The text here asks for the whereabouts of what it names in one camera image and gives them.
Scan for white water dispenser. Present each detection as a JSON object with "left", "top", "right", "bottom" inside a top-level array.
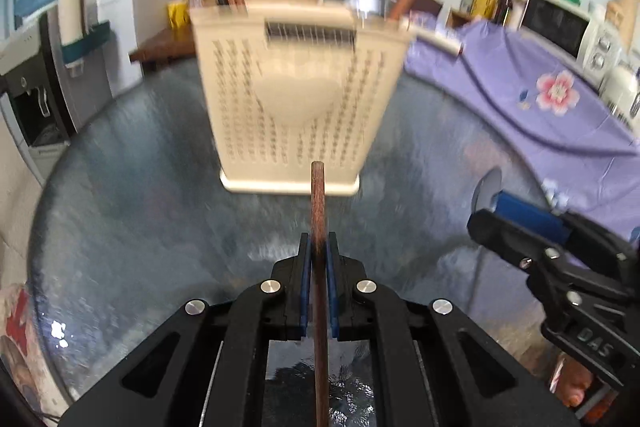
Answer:
[{"left": 0, "top": 7, "right": 116, "bottom": 188}]

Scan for white frying pan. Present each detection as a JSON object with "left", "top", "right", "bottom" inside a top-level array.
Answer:
[{"left": 342, "top": 0, "right": 463, "bottom": 56}]

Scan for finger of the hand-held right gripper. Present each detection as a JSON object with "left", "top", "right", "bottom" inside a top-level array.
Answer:
[
  {"left": 467, "top": 209, "right": 561, "bottom": 279},
  {"left": 492, "top": 191, "right": 576, "bottom": 249}
]

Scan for metal spoon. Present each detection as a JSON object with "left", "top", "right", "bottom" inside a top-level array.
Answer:
[{"left": 472, "top": 167, "right": 503, "bottom": 212}]

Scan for cream plastic utensil holder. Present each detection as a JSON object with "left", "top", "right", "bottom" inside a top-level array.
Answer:
[{"left": 189, "top": 0, "right": 416, "bottom": 198}]

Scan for yellow plastic container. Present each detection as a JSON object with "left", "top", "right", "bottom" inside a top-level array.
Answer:
[{"left": 167, "top": 0, "right": 193, "bottom": 30}]

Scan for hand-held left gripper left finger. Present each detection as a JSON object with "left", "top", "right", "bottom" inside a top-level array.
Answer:
[{"left": 57, "top": 232, "right": 313, "bottom": 427}]

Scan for purple floral cloth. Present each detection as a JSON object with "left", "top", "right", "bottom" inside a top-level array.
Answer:
[{"left": 402, "top": 9, "right": 640, "bottom": 258}]

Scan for white kitchen appliance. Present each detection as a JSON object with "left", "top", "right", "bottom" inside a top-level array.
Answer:
[{"left": 599, "top": 62, "right": 640, "bottom": 118}]

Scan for white microwave oven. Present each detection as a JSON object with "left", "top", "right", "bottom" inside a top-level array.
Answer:
[{"left": 517, "top": 0, "right": 623, "bottom": 70}]

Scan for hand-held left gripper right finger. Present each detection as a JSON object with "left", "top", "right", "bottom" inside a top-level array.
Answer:
[{"left": 326, "top": 232, "right": 581, "bottom": 427}]

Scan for person's right hand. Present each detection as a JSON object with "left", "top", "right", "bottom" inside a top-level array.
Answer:
[{"left": 550, "top": 351, "right": 601, "bottom": 409}]

